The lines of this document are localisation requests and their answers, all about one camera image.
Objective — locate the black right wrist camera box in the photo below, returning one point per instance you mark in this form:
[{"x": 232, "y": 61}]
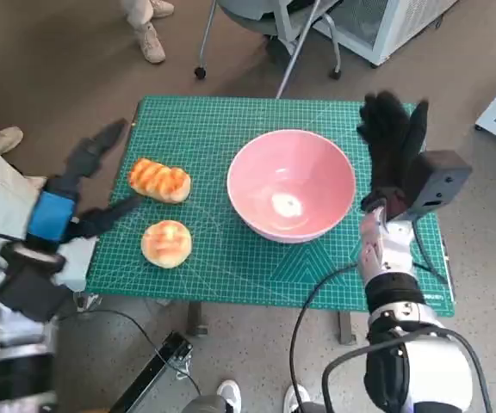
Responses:
[{"x": 439, "y": 180}]

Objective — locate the white metal pole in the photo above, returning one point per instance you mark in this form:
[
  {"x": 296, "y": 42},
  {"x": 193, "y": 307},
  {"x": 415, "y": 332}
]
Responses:
[{"x": 295, "y": 56}]

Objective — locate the green cutting mat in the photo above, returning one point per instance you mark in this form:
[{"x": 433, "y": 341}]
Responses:
[{"x": 231, "y": 266}]

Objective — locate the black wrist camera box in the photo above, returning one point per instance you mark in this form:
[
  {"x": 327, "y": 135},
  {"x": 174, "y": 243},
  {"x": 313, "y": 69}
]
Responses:
[
  {"x": 439, "y": 180},
  {"x": 37, "y": 297}
]

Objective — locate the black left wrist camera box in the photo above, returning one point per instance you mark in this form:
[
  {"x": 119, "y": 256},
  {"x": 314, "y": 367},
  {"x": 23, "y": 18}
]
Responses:
[{"x": 37, "y": 297}]

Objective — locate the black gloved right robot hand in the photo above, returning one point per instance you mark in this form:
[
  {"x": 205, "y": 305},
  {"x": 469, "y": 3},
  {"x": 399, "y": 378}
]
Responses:
[{"x": 390, "y": 142}]

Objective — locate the white metal frame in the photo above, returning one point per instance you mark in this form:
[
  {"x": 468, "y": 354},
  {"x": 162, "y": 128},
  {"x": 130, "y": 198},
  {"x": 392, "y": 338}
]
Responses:
[{"x": 287, "y": 21}]

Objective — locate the pink bowl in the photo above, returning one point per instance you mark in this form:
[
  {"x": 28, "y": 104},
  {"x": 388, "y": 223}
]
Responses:
[{"x": 291, "y": 180}]

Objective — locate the white shoe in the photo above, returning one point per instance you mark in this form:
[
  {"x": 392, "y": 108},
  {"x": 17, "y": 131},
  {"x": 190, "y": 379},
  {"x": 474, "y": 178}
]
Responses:
[
  {"x": 230, "y": 393},
  {"x": 295, "y": 398}
]

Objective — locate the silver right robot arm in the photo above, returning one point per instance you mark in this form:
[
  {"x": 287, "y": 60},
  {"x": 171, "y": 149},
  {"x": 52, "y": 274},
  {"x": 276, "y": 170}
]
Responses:
[{"x": 429, "y": 374}]

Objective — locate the grey office chair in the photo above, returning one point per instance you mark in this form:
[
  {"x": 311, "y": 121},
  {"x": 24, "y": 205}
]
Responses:
[{"x": 248, "y": 15}]

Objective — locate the round toy bread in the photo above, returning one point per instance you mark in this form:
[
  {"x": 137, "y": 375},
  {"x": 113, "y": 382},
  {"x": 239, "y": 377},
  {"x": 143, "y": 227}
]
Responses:
[{"x": 166, "y": 243}]

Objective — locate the black bar with metal bracket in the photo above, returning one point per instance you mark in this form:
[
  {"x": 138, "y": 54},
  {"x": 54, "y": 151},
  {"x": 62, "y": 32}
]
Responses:
[{"x": 153, "y": 370}]

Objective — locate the long braided toy bread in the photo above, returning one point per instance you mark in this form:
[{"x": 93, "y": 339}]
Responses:
[{"x": 159, "y": 180}]

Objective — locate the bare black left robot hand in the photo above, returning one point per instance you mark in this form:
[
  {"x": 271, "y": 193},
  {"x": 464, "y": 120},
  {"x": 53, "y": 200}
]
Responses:
[{"x": 52, "y": 215}]

